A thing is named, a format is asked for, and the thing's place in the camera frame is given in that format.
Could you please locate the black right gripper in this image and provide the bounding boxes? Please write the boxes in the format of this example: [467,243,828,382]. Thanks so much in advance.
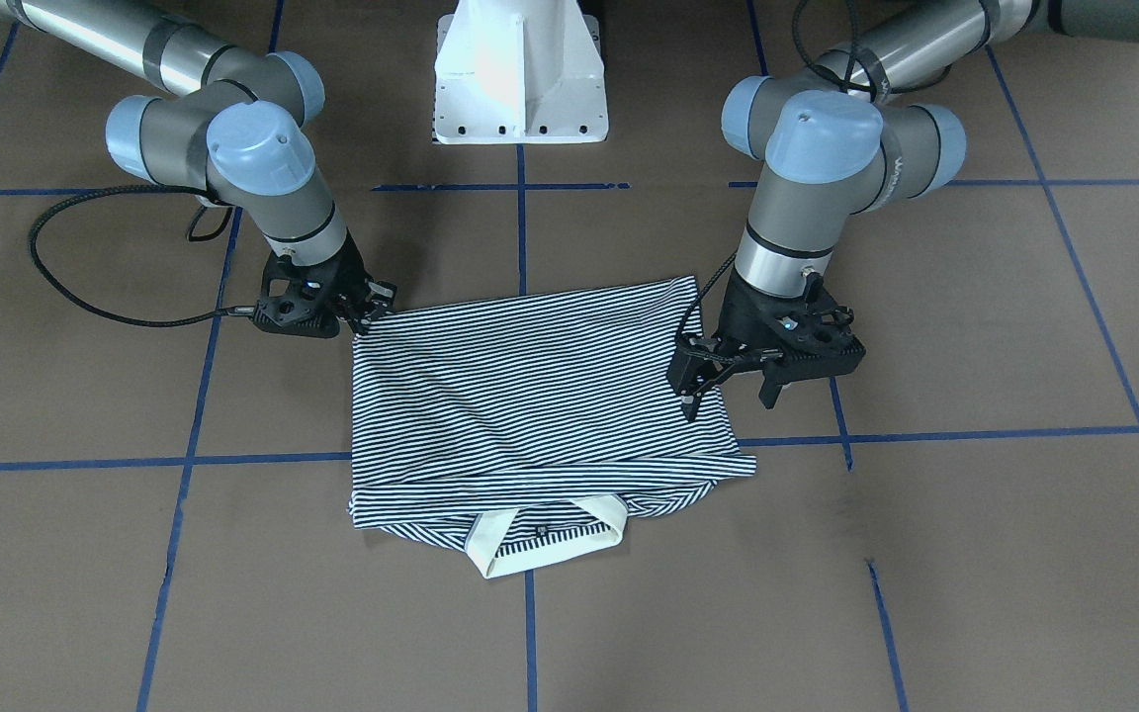
[319,237,398,336]

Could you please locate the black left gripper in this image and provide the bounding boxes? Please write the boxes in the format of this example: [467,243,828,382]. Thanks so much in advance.
[667,281,797,422]

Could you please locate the navy white striped polo shirt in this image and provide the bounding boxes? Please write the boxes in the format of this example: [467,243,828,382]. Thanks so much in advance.
[349,276,756,579]

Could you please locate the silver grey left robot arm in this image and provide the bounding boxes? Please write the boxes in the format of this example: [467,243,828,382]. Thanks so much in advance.
[667,1,1139,420]

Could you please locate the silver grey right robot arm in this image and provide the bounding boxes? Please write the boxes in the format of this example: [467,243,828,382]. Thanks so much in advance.
[0,1,396,338]

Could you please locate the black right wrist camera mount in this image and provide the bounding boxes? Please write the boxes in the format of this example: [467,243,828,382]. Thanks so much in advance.
[249,255,342,339]

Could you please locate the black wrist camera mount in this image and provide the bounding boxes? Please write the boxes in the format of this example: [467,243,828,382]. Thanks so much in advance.
[249,255,342,339]
[757,289,866,409]

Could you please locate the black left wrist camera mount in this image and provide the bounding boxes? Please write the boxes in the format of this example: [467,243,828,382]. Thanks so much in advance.
[757,289,866,409]

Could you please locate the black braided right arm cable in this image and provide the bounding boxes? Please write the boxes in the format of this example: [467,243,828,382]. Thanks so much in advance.
[28,186,259,329]

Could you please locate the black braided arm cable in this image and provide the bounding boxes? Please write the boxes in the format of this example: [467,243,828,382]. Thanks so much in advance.
[673,0,956,342]
[28,186,259,329]

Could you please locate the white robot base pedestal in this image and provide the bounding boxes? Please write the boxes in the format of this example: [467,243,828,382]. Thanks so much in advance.
[431,1,611,145]

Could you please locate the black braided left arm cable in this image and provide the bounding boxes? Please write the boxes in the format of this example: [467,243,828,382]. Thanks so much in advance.
[673,0,956,342]

